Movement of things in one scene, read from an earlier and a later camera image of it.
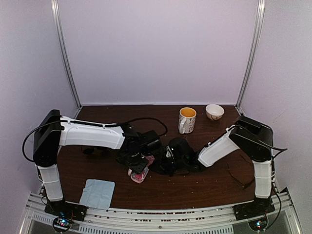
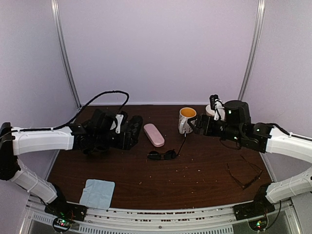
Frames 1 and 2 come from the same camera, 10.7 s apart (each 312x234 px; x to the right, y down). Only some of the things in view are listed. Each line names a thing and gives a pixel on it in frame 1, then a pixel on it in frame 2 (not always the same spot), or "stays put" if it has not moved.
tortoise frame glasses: (242, 169) stays put
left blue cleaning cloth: (97, 194) stays put
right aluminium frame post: (255, 48) stays put
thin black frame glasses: (90, 150) stays put
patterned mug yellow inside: (187, 120) stays put
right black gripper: (163, 169) to (202, 118)
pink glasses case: (139, 177) to (154, 135)
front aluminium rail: (193, 219) stays put
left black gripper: (138, 169) to (123, 143)
